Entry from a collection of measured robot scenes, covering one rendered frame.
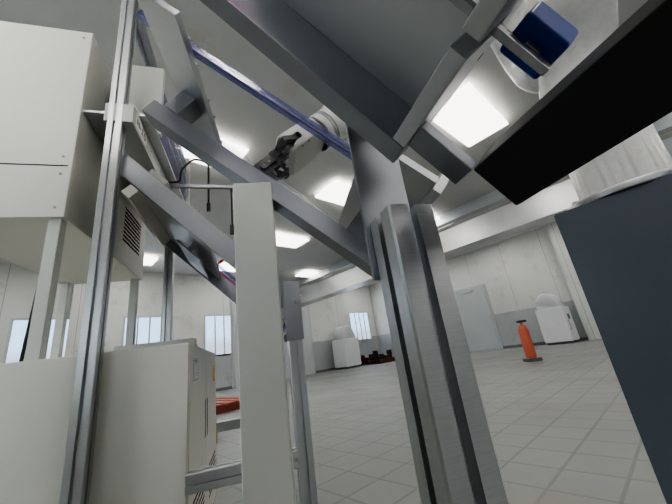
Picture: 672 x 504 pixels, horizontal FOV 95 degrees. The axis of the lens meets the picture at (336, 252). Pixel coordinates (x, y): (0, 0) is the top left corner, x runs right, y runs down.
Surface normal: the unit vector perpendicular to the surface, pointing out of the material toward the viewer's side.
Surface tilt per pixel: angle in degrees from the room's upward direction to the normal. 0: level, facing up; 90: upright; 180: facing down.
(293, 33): 90
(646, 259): 90
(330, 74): 90
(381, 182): 90
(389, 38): 134
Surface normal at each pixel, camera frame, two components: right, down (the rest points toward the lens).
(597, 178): -0.95, 0.04
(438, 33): -0.60, 0.68
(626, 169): -0.63, -0.17
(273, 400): 0.14, -0.33
